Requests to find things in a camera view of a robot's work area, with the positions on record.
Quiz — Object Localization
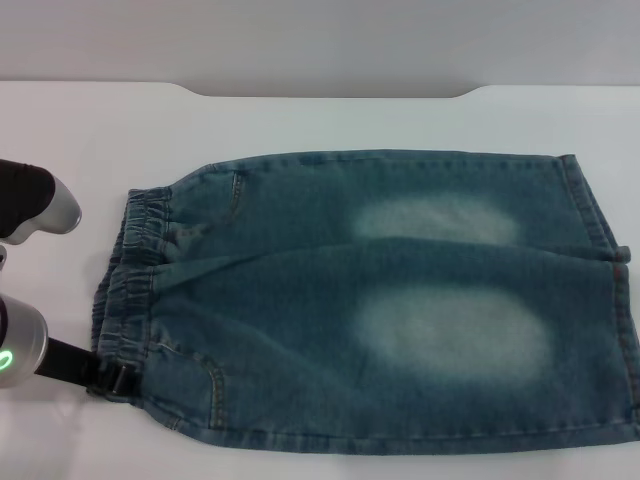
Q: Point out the blue denim shorts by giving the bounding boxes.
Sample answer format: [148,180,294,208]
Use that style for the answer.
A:
[88,148,640,457]

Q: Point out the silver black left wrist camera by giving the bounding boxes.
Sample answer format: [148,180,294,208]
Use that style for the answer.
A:
[0,157,83,247]

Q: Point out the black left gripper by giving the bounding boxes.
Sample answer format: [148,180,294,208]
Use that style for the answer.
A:
[45,336,140,402]

